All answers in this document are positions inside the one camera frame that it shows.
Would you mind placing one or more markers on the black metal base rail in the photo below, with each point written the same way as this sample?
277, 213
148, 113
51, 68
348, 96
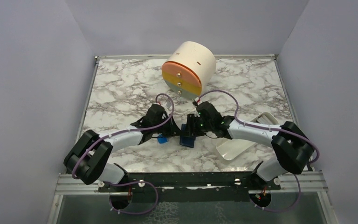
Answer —
188, 187

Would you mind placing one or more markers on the small blue plastic box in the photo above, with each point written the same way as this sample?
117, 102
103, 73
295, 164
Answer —
162, 139

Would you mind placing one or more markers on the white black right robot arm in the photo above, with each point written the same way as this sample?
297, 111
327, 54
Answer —
292, 148

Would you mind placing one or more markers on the blue card holder wallet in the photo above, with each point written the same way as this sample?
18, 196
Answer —
187, 141

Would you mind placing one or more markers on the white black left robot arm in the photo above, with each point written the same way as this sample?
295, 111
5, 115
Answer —
87, 159

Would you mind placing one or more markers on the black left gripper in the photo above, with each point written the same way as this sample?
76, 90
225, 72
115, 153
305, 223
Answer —
173, 129

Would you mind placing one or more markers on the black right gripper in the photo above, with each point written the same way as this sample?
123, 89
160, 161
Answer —
191, 130

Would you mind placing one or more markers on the round beige drawer cabinet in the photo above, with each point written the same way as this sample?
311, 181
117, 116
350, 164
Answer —
189, 69

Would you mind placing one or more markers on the stack of white cards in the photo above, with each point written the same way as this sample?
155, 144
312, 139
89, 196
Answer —
265, 118

